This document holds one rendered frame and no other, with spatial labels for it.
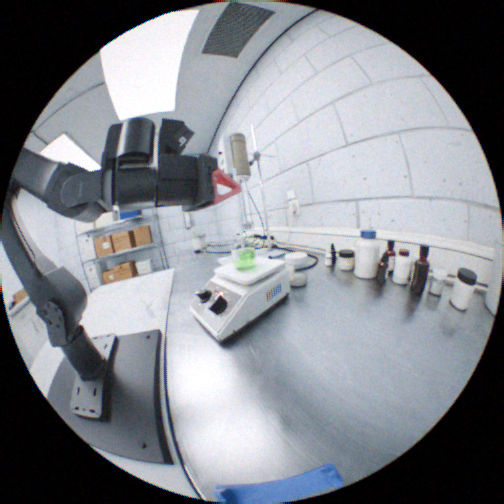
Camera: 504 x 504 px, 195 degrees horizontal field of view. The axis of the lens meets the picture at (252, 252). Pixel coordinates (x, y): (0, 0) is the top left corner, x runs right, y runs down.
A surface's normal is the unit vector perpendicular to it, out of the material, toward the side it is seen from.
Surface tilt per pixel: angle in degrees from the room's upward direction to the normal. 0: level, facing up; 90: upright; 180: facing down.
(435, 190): 90
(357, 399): 0
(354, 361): 0
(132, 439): 2
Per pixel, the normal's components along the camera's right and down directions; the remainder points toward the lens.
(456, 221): -0.89, 0.22
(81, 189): 0.65, 0.07
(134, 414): -0.11, -0.97
